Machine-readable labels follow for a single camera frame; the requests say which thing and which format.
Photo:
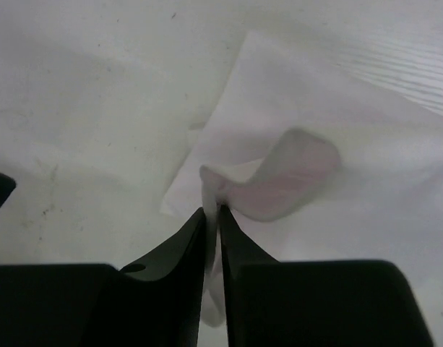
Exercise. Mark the white tank top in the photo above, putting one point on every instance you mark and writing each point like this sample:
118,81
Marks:
317,165

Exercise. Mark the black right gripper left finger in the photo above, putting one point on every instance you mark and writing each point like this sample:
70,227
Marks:
153,301

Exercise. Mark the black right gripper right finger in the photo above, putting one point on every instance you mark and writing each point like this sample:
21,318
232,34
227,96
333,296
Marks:
317,303

